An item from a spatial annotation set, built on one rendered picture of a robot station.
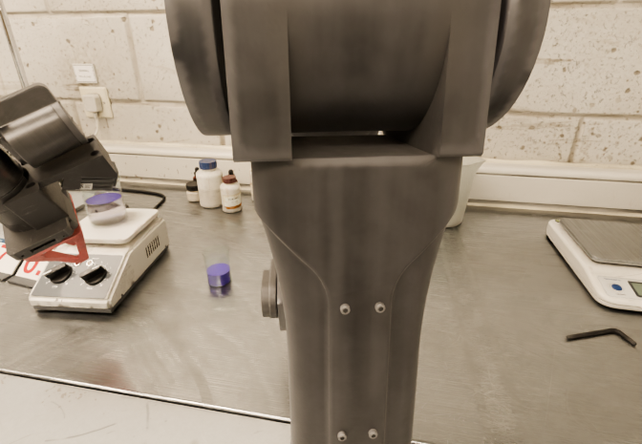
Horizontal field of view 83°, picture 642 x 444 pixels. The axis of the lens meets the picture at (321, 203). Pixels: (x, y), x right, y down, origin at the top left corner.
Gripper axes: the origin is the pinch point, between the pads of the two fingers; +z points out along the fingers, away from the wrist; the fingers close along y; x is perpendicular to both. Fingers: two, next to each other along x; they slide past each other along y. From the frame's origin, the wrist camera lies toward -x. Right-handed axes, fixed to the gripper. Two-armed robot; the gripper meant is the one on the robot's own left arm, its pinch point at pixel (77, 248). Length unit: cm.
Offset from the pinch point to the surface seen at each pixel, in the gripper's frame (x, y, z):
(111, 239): -2.6, 4.4, 6.2
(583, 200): -94, -30, 30
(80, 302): 4.6, -2.7, 7.7
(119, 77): -16, 64, 15
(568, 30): -100, -6, 1
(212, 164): -24.4, 24.9, 21.1
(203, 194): -19.4, 22.4, 26.4
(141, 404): -0.7, -23.1, 3.0
